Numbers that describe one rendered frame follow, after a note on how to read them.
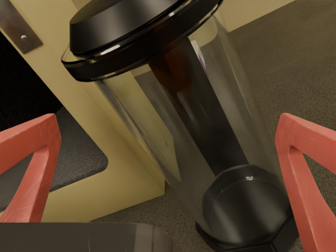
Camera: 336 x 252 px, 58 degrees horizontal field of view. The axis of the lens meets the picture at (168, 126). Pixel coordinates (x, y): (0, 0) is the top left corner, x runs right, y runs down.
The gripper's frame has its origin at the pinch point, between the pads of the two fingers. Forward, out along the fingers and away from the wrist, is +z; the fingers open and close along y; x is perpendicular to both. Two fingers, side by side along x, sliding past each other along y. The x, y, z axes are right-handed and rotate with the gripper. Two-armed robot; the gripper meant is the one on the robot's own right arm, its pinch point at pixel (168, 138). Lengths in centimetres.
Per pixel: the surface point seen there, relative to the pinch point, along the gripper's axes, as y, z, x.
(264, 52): -16.8, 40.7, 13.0
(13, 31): 13.3, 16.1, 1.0
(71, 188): 11.9, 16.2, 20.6
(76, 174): 11.2, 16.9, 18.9
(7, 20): 13.5, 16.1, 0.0
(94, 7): 4.1, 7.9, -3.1
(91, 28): 3.9, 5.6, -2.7
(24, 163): 22.2, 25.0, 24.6
